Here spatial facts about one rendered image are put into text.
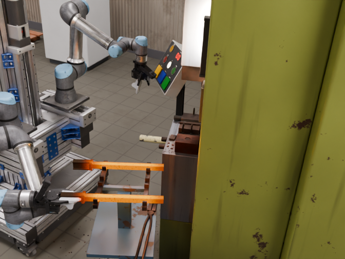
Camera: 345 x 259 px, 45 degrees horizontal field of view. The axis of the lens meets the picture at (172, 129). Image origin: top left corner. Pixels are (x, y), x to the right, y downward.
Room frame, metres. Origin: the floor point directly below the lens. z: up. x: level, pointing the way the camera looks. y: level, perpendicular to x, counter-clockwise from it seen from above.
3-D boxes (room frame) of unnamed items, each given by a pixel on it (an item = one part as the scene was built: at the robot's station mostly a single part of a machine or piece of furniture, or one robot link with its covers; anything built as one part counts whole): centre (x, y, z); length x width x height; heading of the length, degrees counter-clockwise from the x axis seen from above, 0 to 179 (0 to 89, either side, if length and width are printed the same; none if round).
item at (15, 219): (1.41, 0.67, 0.81); 0.11 x 0.08 x 0.11; 121
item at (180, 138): (1.85, -0.08, 0.95); 0.12 x 0.09 x 0.07; 82
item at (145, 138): (2.39, 0.00, 0.62); 0.44 x 0.05 x 0.05; 82
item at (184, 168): (1.95, -0.26, 0.69); 0.56 x 0.38 x 0.45; 82
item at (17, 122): (2.12, 0.96, 0.87); 0.15 x 0.15 x 0.10
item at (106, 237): (1.53, 0.21, 0.66); 0.40 x 0.30 x 0.02; 1
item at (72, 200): (1.39, 0.42, 0.91); 0.09 x 0.03 x 0.06; 89
